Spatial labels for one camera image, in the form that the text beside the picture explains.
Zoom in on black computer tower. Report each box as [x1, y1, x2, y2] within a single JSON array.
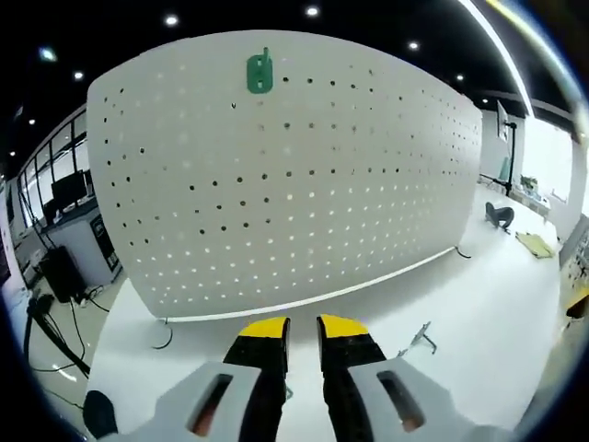
[[39, 246, 87, 303]]

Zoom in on black computer monitor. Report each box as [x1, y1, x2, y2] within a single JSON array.
[[50, 169, 89, 217]]

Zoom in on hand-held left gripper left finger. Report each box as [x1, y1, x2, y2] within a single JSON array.
[[122, 316, 293, 442]]

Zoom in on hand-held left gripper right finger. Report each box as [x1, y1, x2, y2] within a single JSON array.
[[316, 314, 466, 442]]

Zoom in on black curved object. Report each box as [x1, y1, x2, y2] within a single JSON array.
[[484, 201, 515, 232]]

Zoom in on yellow green cloth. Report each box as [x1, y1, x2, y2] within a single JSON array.
[[514, 231, 557, 262]]

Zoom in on black laptop tripod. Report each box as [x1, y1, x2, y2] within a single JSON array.
[[25, 297, 92, 379]]

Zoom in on white perforated mounting plate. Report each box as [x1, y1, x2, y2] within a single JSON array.
[[87, 29, 484, 351]]

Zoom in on black pole stand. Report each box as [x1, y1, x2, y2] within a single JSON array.
[[478, 99, 520, 197]]

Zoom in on black rounded puck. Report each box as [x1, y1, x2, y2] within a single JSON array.
[[85, 390, 119, 438]]

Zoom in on round ceiling spotlights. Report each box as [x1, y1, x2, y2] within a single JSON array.
[[6, 4, 466, 160]]

